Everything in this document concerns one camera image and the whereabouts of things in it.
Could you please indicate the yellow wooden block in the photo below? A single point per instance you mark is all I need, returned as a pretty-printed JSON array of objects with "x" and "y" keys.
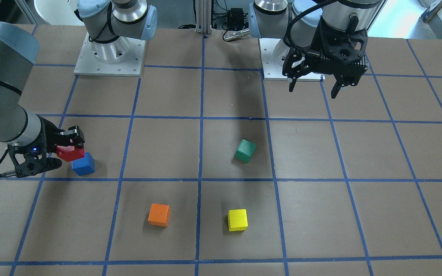
[{"x": 237, "y": 220}]

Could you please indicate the blue wooden block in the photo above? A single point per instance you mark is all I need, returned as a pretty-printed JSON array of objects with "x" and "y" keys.
[{"x": 83, "y": 166}]

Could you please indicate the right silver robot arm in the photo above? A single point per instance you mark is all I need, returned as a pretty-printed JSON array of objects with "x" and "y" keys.
[{"x": 108, "y": 23}]

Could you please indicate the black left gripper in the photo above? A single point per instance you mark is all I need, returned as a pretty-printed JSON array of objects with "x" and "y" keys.
[{"x": 297, "y": 62}]

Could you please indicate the orange wooden block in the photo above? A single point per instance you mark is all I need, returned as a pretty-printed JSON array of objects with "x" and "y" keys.
[{"x": 159, "y": 215}]

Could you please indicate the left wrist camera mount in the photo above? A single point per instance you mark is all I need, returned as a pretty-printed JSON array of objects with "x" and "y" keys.
[{"x": 327, "y": 33}]

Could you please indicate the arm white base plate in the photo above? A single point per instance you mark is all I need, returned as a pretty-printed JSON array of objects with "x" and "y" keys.
[
  {"x": 123, "y": 57},
  {"x": 273, "y": 53}
]

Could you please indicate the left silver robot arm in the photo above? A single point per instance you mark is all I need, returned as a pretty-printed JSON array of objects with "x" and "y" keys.
[{"x": 296, "y": 21}]

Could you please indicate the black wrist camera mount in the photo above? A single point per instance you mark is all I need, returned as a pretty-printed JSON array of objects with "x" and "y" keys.
[{"x": 31, "y": 160}]

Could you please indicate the red wooden block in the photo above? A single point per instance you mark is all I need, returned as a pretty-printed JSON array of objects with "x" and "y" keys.
[{"x": 70, "y": 153}]

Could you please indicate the green wooden block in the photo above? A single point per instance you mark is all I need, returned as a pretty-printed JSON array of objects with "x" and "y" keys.
[{"x": 245, "y": 150}]

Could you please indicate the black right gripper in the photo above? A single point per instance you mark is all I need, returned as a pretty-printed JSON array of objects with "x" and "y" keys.
[{"x": 51, "y": 132}]

